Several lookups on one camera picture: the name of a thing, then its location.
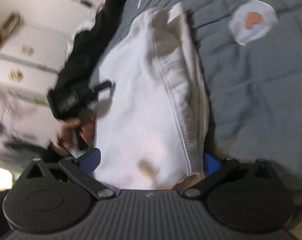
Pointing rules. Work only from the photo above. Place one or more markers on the grey quilted bedspread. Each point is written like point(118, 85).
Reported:
point(250, 54)

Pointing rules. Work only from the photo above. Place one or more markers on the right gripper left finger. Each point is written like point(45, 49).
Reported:
point(81, 172)

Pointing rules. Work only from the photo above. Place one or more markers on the white t-shirt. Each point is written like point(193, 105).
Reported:
point(151, 127)

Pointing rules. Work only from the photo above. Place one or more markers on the white wardrobe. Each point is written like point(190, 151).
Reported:
point(30, 61)

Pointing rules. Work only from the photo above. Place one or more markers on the person's left hand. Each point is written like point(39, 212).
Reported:
point(67, 139)

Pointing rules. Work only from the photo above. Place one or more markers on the black clothes pile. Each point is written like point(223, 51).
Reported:
point(89, 45)

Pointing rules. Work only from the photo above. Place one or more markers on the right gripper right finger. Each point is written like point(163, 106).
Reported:
point(215, 169)

